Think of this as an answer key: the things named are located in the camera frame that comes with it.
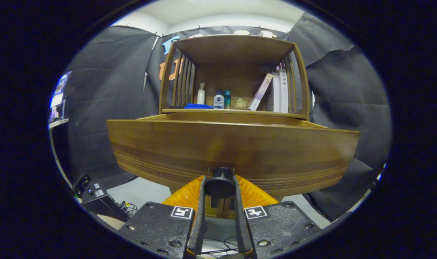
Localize blue wall poster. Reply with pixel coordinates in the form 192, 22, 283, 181
53, 75, 69, 96

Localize wooden drawer with black knob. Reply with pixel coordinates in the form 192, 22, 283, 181
107, 112, 360, 199

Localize pink purple book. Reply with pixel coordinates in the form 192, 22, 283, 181
248, 73, 273, 111

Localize wooden cabinet door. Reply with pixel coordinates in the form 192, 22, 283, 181
224, 197, 237, 219
206, 197, 224, 218

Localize wooden countertop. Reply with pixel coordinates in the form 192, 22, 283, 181
162, 107, 307, 119

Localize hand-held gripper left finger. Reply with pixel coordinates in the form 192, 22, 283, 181
117, 175, 207, 259

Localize white panel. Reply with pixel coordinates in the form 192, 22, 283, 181
346, 164, 387, 213

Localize black floor cables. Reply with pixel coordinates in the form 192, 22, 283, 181
201, 236, 240, 254

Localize white book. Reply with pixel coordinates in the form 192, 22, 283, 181
278, 68, 289, 113
272, 72, 282, 113

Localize white lotion bottle blue cap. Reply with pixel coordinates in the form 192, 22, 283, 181
213, 90, 225, 109

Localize dark patterned book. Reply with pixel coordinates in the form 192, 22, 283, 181
265, 81, 275, 111

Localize wooden cabinet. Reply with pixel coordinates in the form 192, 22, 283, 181
158, 34, 311, 219

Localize black electronic box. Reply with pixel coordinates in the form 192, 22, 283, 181
73, 173, 131, 222

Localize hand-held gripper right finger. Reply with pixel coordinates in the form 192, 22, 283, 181
234, 174, 321, 259

